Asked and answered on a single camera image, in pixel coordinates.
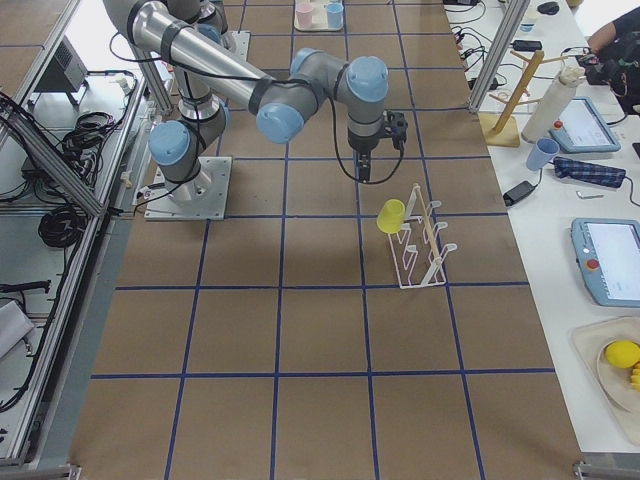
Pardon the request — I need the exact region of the light blue cup far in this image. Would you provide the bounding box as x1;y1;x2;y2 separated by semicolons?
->
325;2;344;30

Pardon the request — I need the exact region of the yellow lemon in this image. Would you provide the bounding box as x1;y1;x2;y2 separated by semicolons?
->
604;340;640;369

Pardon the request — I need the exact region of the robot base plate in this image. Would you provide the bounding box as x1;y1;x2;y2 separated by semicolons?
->
144;156;233;221

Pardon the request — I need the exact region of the cream serving tray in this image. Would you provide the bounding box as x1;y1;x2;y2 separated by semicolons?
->
294;0;344;32

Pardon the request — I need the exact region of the plaid blue cloth pouch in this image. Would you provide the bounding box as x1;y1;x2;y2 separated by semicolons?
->
553;157;626;188

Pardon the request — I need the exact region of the aluminium frame post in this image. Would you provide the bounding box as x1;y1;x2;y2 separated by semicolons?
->
468;0;530;113

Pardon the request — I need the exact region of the blue teach pendant far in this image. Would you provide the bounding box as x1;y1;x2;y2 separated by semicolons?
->
549;97;621;153

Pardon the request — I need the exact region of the blue cup on desk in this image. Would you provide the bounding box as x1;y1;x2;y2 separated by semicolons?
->
526;137;560;171

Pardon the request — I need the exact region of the pink cup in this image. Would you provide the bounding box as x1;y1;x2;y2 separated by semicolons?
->
295;2;314;30

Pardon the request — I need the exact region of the black power brick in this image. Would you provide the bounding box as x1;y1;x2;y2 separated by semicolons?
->
502;181;537;207

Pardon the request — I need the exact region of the blue teach pendant near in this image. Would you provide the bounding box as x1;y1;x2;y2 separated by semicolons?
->
571;218;639;308

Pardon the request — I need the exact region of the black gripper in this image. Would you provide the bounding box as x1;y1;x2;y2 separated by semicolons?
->
348;130;379;182

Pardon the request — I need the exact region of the cream plate tray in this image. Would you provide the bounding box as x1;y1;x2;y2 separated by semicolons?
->
572;317;639;446

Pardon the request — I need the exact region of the yellow plastic cup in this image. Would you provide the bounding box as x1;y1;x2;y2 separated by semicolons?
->
376;199;405;235

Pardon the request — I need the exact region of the cream thermos bottle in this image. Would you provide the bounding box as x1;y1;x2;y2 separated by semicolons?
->
521;66;585;143

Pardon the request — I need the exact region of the black braided cable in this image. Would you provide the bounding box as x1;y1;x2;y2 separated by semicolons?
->
333;99;406;185

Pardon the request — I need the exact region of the blue teach pendant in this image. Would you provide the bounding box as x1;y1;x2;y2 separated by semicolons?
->
571;218;639;308
549;97;621;153

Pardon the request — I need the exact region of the wooden mug tree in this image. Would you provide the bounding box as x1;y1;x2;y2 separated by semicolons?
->
478;49;568;148

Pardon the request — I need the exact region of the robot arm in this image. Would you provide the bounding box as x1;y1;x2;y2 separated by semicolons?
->
104;1;390;192

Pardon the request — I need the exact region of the white wire cup rack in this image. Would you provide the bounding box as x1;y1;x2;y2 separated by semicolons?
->
387;183;457;289

